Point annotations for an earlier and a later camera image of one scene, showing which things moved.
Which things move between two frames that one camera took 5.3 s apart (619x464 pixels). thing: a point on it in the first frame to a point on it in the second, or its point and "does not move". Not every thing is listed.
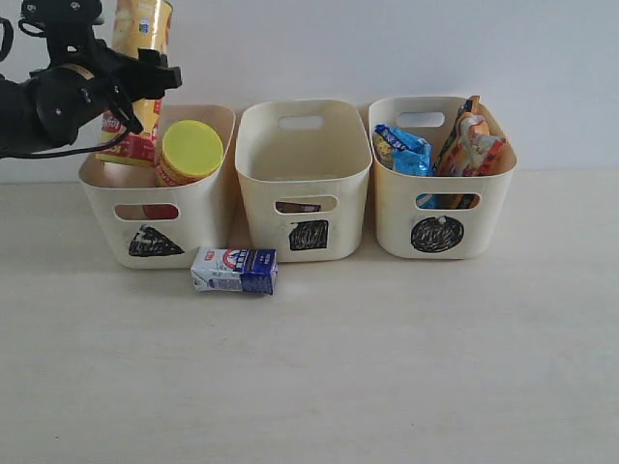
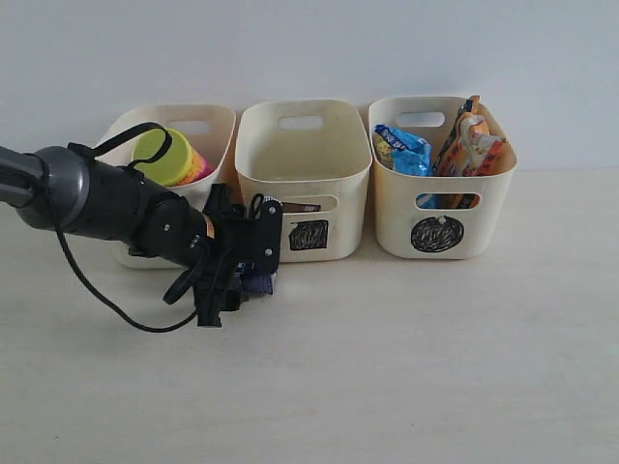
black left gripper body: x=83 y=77 to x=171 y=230
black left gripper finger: x=145 y=77 to x=215 y=292
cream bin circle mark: x=438 y=217 does not move
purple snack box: x=285 y=207 does not move
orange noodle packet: x=470 y=149 does not move
